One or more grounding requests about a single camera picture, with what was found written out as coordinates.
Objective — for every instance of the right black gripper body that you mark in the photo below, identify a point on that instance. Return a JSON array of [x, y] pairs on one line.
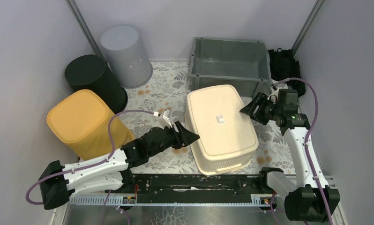
[[267, 111]]

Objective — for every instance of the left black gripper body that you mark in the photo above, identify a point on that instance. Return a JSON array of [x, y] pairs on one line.
[[177, 136]]

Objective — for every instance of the cream perforated plastic basket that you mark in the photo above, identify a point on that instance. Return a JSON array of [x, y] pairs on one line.
[[228, 138]]

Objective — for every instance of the grey plastic tray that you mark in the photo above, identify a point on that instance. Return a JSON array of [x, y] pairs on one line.
[[244, 64]]

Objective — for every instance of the yellow perforated plastic basket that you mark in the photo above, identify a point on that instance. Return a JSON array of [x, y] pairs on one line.
[[85, 123]]

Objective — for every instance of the black ribbed plastic bin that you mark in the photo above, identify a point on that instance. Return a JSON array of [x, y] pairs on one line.
[[92, 72]]

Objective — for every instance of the large grey plastic bin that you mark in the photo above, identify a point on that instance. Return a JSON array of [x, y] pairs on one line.
[[126, 55]]

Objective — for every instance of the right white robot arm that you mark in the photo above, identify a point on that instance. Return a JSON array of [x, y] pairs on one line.
[[310, 198]]

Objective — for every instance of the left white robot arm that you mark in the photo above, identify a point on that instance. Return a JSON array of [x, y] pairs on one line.
[[59, 183]]

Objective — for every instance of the floral patterned table mat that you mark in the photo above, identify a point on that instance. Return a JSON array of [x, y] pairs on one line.
[[168, 89]]

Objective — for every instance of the black cloth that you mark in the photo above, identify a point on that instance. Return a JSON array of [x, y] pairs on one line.
[[283, 64]]

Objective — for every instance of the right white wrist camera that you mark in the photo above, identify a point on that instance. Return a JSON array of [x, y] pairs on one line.
[[273, 97]]

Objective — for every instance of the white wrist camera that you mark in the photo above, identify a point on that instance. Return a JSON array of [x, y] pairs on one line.
[[273, 97], [164, 118]]

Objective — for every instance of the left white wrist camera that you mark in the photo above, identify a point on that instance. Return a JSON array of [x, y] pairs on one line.
[[164, 118]]

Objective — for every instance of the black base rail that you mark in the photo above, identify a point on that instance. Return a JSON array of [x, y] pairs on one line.
[[197, 185]]

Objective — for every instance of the aluminium cable duct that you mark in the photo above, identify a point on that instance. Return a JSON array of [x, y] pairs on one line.
[[249, 200]]

